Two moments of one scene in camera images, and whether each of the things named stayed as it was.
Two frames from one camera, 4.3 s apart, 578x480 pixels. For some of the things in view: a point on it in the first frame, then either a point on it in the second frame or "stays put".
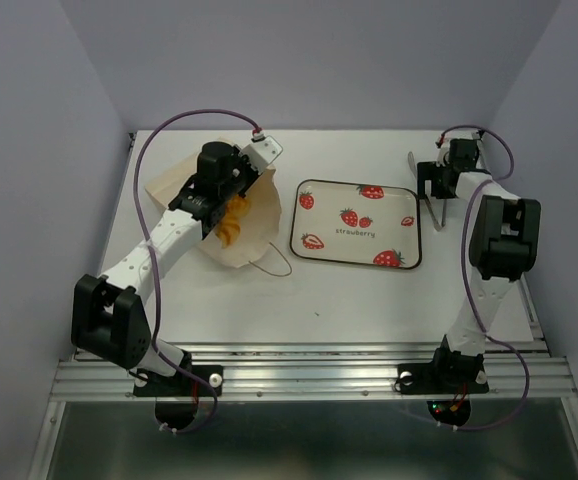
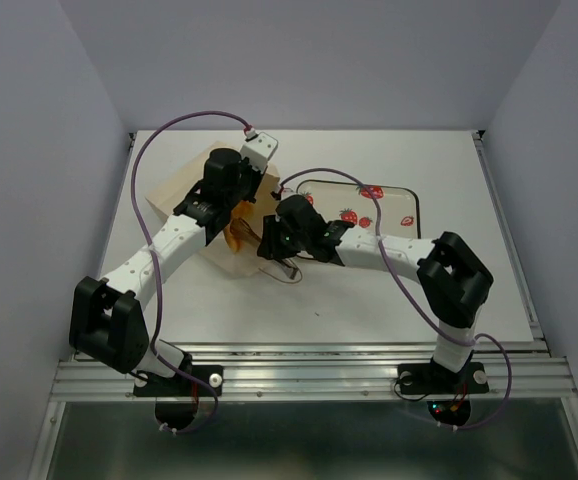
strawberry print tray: [357, 222] stays put
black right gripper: [428, 170] → [269, 247]
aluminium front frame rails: [318, 373] stays put
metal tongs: [437, 225] → [287, 265]
